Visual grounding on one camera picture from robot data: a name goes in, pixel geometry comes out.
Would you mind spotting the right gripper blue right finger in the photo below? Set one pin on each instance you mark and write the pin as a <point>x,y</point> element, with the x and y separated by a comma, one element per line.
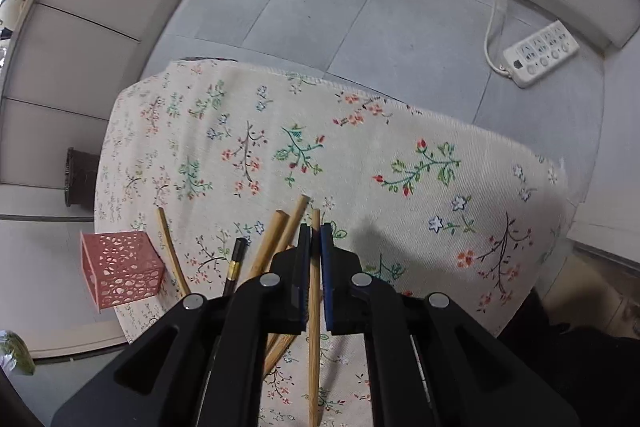
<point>332,281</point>

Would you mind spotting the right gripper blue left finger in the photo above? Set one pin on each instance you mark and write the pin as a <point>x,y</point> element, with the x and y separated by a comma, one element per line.
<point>300,280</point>

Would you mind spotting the bamboo chopstick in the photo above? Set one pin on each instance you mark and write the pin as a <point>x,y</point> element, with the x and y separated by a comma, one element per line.
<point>173,258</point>
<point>314,321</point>
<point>278,344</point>
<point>270,241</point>

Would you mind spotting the black chopstick with gold band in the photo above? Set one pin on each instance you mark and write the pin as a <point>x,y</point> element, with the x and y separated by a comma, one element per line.
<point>235,265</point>

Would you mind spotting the floral tablecloth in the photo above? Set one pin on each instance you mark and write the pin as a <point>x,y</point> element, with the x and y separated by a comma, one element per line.
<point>429,204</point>

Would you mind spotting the pink perforated utensil holder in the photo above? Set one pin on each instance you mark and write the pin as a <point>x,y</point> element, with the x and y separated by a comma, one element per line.
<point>120,267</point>

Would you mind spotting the dark woven waste bin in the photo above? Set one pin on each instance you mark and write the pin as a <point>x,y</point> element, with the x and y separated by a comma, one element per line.
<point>81,171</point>

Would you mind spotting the white power strip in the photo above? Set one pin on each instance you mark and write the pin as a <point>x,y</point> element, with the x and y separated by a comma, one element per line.
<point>534,57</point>

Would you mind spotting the bag of green vegetables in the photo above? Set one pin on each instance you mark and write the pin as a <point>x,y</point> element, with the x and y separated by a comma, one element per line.
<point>14,355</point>

